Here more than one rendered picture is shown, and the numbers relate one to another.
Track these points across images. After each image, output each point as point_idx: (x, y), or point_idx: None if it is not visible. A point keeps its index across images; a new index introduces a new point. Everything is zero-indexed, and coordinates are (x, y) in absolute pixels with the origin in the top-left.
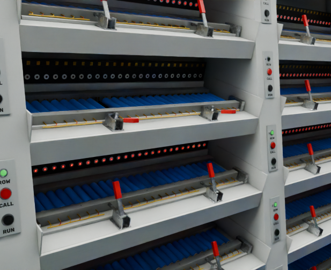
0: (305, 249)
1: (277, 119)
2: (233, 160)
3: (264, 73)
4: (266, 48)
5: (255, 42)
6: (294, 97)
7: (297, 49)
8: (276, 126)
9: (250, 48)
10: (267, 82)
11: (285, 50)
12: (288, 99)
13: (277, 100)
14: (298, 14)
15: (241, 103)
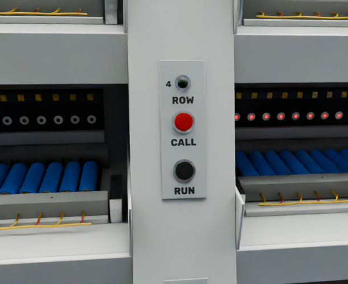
0: None
1: (218, 263)
2: None
3: (162, 125)
4: (176, 52)
5: (125, 36)
6: None
7: (334, 48)
8: (207, 283)
9: (110, 54)
10: (173, 154)
11: (278, 55)
12: (335, 188)
13: (219, 206)
14: None
15: (109, 204)
